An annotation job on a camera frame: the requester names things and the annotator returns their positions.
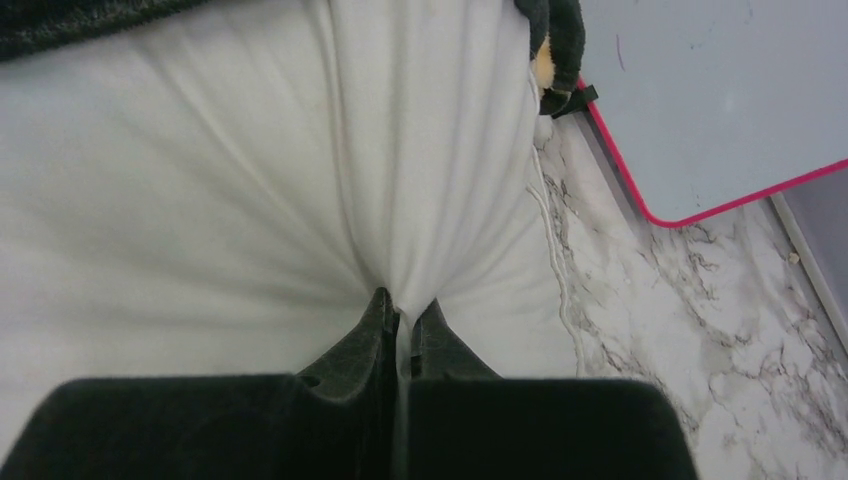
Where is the white pillow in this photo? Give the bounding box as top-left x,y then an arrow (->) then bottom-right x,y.
1,1 -> 579,451

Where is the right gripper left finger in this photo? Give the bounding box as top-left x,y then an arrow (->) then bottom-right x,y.
1,288 -> 399,479

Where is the black floral plush pillowcase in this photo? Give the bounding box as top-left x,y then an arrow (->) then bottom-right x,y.
1,0 -> 598,119

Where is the pink framed whiteboard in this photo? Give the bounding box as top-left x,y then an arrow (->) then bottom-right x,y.
581,0 -> 847,228

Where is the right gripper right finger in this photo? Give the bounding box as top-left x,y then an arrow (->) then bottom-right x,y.
407,303 -> 697,479

